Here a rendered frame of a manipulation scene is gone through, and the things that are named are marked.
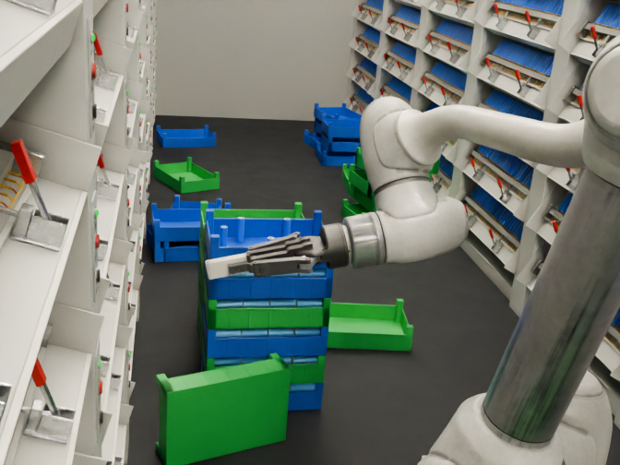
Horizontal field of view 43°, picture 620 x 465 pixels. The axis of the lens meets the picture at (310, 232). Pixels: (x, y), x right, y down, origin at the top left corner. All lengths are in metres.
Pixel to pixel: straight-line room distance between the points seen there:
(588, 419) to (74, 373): 0.74
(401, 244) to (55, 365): 0.63
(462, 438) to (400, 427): 0.97
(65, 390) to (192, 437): 1.01
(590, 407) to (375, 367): 1.13
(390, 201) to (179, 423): 0.77
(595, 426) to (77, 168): 0.83
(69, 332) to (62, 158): 0.20
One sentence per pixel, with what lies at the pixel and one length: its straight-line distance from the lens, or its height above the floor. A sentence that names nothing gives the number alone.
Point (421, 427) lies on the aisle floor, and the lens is 2.07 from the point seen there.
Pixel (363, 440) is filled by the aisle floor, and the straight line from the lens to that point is 1.99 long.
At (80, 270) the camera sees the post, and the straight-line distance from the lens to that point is 0.89.
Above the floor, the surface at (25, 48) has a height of 1.07.
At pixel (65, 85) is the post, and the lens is 0.83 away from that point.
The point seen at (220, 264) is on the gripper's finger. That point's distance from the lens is 1.31.
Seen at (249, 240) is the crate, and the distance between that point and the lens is 2.02.
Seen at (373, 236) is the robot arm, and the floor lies 0.69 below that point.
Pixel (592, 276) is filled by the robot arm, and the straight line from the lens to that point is 0.94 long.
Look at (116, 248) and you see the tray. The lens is 1.63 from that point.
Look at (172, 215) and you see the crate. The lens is 3.05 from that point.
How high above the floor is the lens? 1.14
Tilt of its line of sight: 20 degrees down
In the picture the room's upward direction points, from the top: 5 degrees clockwise
